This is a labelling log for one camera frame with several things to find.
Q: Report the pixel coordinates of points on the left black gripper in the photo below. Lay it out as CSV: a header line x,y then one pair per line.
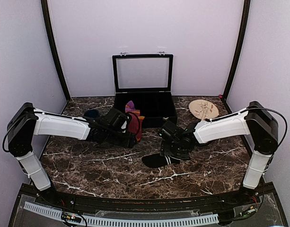
x,y
128,142

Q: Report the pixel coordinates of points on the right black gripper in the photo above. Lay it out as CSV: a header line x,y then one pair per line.
x,y
165,150

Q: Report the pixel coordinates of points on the black sock with white stripes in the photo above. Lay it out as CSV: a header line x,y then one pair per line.
x,y
156,161

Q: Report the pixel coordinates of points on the black storage box with lid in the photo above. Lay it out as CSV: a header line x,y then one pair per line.
x,y
145,79

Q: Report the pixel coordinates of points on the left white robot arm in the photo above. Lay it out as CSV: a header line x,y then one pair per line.
x,y
28,122

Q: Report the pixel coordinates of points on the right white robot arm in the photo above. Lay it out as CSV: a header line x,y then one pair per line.
x,y
254,120

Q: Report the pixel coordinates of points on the maroon orange purple sock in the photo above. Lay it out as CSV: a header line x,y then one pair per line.
x,y
135,126

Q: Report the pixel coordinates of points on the dark blue cup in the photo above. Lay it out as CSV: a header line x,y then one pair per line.
x,y
91,113

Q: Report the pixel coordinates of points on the black front rail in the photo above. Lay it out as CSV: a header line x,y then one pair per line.
x,y
224,201

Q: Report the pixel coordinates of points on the white slotted cable duct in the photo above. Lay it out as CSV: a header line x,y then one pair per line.
x,y
92,221

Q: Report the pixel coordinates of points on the left black frame post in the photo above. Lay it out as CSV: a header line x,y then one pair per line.
x,y
53,49

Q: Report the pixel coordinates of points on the black frame post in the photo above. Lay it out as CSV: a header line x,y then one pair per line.
x,y
238,49
53,49

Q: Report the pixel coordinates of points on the right black frame post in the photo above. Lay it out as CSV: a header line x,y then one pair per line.
x,y
238,49

